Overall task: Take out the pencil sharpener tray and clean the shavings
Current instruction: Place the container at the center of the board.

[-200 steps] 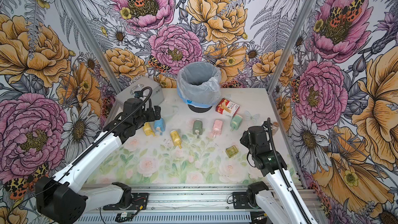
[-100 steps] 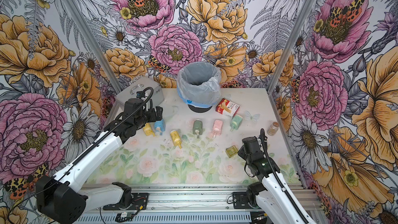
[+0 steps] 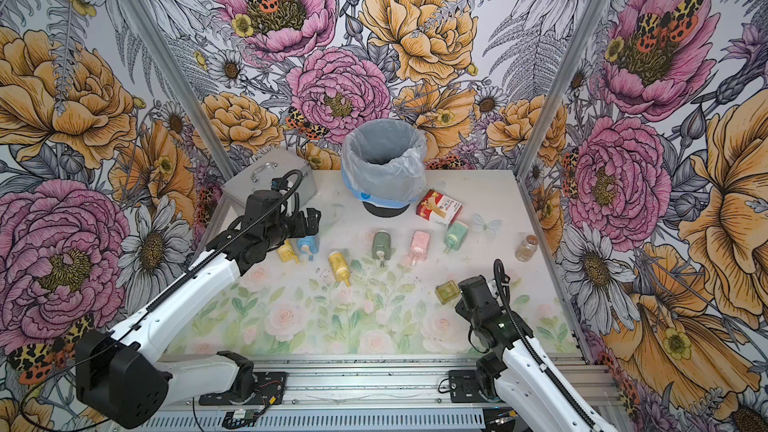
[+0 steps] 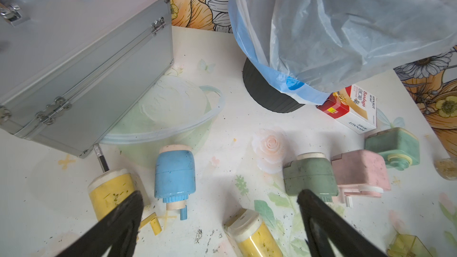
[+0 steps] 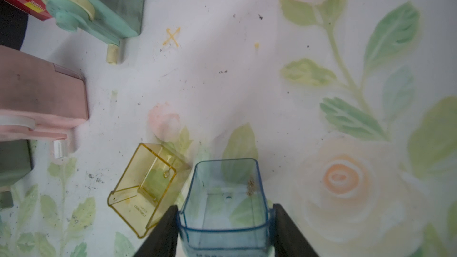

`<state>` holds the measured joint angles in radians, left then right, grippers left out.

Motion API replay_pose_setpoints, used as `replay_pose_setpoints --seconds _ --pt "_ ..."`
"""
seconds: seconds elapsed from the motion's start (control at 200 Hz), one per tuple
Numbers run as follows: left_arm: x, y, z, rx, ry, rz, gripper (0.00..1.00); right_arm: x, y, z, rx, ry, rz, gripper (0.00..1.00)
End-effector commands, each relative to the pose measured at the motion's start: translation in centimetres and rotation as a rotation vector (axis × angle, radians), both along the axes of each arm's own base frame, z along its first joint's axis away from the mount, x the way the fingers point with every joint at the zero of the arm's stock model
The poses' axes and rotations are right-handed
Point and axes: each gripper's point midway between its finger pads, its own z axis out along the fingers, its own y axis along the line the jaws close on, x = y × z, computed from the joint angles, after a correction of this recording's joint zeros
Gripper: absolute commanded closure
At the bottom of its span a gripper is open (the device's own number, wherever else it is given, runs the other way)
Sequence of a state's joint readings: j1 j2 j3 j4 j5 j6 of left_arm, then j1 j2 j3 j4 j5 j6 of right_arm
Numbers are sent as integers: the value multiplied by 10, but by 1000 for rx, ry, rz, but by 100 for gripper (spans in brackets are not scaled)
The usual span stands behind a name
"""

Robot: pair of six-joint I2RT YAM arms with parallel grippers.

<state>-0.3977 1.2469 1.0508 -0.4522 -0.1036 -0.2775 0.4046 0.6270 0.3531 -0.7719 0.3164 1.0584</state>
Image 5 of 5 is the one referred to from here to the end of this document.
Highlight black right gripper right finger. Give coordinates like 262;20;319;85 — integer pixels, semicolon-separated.
272;203;319;257

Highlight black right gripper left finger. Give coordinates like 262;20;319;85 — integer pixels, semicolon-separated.
134;205;179;257

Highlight yellow transparent shavings tray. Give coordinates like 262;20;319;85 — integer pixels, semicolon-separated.
107;143;192;239

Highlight blue transparent shavings tray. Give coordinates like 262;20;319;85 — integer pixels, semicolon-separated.
177;158;273;257

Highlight dark green pencil sharpener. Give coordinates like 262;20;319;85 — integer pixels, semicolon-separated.
1;140;32;210

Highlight pink pencil sharpener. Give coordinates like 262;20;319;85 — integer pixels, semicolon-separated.
1;46;89;159

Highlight mint green pencil sharpener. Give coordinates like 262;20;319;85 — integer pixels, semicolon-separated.
41;0;144;65

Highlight floral table mat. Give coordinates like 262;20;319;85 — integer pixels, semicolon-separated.
1;0;457;257

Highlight black bin with plastic liner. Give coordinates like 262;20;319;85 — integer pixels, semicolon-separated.
0;0;29;51

